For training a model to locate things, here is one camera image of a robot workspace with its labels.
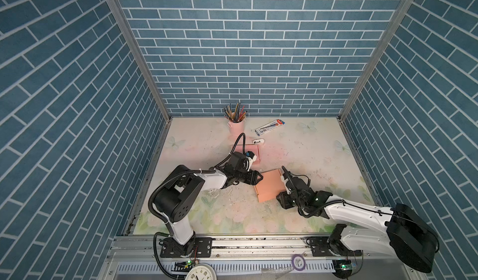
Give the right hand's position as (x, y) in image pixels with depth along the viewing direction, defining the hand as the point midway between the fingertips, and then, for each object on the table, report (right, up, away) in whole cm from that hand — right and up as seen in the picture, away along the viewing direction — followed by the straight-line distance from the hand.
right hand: (277, 195), depth 85 cm
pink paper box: (-10, +20, +18) cm, 29 cm away
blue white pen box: (-1, +33, +30) cm, 44 cm away
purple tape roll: (+4, -20, -14) cm, 25 cm away
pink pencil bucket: (-20, +32, +24) cm, 45 cm away
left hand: (-8, +7, +5) cm, 12 cm away
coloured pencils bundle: (-20, +39, +23) cm, 50 cm away
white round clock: (-30, -20, -20) cm, 42 cm away
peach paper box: (-2, +3, +5) cm, 6 cm away
